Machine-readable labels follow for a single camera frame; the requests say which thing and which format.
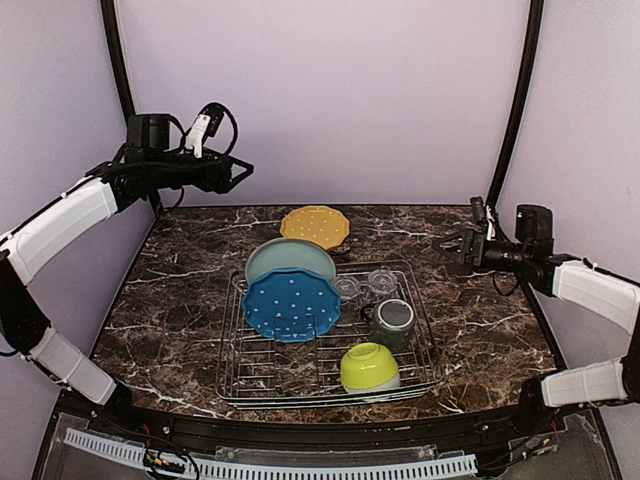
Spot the light green flower plate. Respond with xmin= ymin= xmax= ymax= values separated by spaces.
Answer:
xmin=245 ymin=237 xmax=336 ymax=283

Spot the grey mug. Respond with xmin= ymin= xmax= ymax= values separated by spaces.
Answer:
xmin=360 ymin=298 xmax=416 ymax=353

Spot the yellow dotted plate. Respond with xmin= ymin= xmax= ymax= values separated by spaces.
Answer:
xmin=280 ymin=205 xmax=350 ymax=251

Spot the blue dotted plate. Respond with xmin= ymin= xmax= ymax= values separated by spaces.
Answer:
xmin=242 ymin=268 xmax=342 ymax=343

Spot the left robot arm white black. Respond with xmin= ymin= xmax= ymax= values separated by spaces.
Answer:
xmin=1 ymin=103 xmax=254 ymax=408

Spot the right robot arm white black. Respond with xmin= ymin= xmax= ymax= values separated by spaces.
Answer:
xmin=432 ymin=197 xmax=639 ymax=413

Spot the clear glass right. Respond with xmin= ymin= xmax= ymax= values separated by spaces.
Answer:
xmin=366 ymin=268 xmax=398 ymax=295

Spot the clear glass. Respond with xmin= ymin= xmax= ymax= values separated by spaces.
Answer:
xmin=333 ymin=275 xmax=362 ymax=304
xmin=366 ymin=268 xmax=398 ymax=295

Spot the clear glass left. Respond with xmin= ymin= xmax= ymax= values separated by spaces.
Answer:
xmin=333 ymin=275 xmax=362 ymax=304

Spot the lime green bowl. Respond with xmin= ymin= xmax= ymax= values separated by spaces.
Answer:
xmin=340 ymin=342 xmax=401 ymax=394

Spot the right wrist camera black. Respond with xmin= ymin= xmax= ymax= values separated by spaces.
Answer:
xmin=470 ymin=196 xmax=496 ymax=240

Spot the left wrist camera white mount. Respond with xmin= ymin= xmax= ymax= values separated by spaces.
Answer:
xmin=183 ymin=102 xmax=239 ymax=159

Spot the wire dish rack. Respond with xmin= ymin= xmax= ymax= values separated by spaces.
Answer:
xmin=216 ymin=260 xmax=443 ymax=410

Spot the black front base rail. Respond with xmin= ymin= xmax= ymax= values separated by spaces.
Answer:
xmin=33 ymin=393 xmax=620 ymax=479

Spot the left black frame post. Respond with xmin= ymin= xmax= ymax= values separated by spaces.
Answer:
xmin=99 ymin=0 xmax=165 ymax=216

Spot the black frame post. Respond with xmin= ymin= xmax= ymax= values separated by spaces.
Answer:
xmin=487 ymin=0 xmax=544 ymax=206
xmin=99 ymin=0 xmax=165 ymax=216

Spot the white slotted cable duct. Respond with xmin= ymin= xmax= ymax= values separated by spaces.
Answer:
xmin=64 ymin=428 xmax=478 ymax=480

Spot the right black frame post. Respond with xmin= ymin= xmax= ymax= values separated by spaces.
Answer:
xmin=487 ymin=0 xmax=544 ymax=206

